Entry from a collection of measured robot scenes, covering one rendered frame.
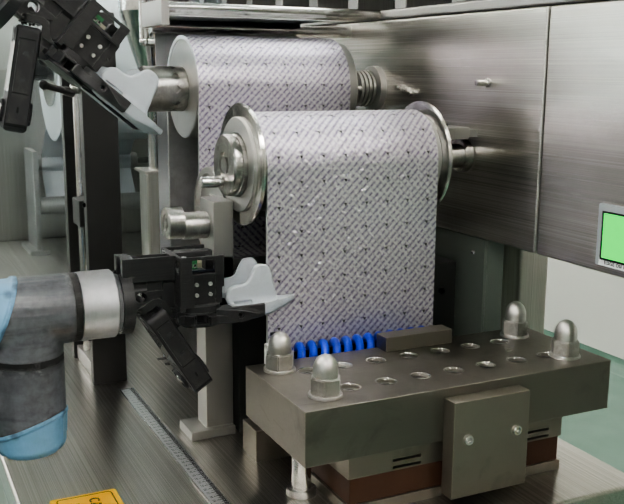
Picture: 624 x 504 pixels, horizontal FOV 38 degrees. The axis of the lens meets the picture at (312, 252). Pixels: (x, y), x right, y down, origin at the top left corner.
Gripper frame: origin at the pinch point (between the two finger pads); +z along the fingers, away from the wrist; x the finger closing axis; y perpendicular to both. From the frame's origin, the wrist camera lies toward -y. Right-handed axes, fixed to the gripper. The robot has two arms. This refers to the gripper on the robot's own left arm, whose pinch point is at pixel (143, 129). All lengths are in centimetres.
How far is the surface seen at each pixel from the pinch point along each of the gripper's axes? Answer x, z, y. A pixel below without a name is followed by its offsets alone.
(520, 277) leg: 7, 63, 20
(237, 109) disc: -0.2, 7.5, 9.0
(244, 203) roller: -3.4, 14.2, 0.4
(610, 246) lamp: -29, 41, 19
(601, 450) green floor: 132, 240, 29
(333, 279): -7.1, 28.1, -0.4
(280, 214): -7.1, 17.2, 1.7
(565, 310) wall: 237, 284, 88
